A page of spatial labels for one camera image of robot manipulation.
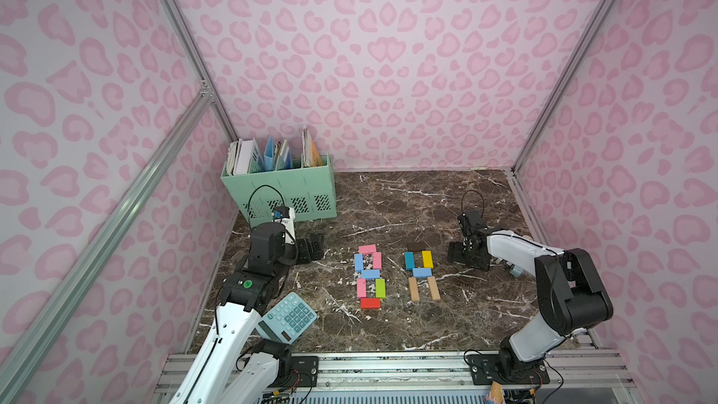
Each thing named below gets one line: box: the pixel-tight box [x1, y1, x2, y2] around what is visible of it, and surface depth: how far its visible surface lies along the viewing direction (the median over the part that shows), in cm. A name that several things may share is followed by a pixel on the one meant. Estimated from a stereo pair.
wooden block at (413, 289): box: [407, 276, 420, 303], surface depth 89 cm
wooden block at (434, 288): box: [427, 275, 442, 301], surface depth 89 cm
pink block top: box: [358, 244, 377, 255], surface depth 97 cm
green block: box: [374, 278, 387, 299], surface depth 90 cm
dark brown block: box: [406, 242, 427, 252], surface depth 99 cm
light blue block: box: [361, 269, 381, 279], surface depth 92 cm
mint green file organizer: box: [220, 153, 338, 225], surface depth 90 cm
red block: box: [359, 297, 381, 310], surface depth 87 cm
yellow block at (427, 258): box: [421, 250, 434, 270], surface depth 95 cm
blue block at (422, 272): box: [412, 267, 432, 278], surface depth 92 cm
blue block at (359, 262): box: [354, 253, 364, 272], surface depth 95 cm
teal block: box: [403, 251, 416, 271], surface depth 95 cm
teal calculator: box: [257, 291, 318, 346], surface depth 82 cm
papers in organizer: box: [226, 126, 324, 176], surface depth 94 cm
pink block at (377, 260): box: [373, 251, 383, 270], surface depth 95 cm
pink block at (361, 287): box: [356, 277, 368, 298], surface depth 89 cm
